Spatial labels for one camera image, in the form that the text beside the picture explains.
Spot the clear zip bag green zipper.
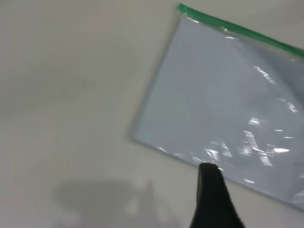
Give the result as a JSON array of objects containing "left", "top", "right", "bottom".
[{"left": 129, "top": 2, "right": 304, "bottom": 212}]

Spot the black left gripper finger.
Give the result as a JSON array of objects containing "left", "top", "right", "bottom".
[{"left": 189, "top": 162, "right": 247, "bottom": 228}]

